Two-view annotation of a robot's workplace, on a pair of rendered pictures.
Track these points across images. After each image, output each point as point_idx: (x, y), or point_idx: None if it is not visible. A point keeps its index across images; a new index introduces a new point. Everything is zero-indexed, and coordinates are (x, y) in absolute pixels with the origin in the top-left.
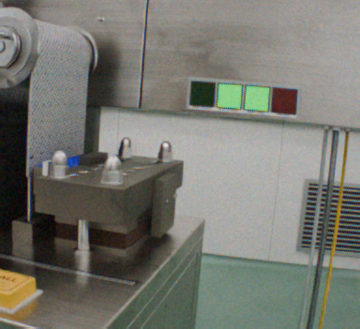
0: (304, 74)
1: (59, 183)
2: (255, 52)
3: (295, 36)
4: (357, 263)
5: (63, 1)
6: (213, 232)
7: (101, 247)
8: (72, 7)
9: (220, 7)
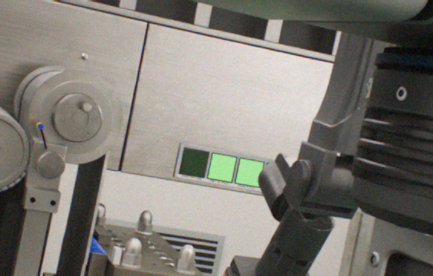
0: (298, 151)
1: (142, 274)
2: (254, 123)
3: (296, 110)
4: None
5: (30, 19)
6: None
7: None
8: (44, 31)
9: (224, 67)
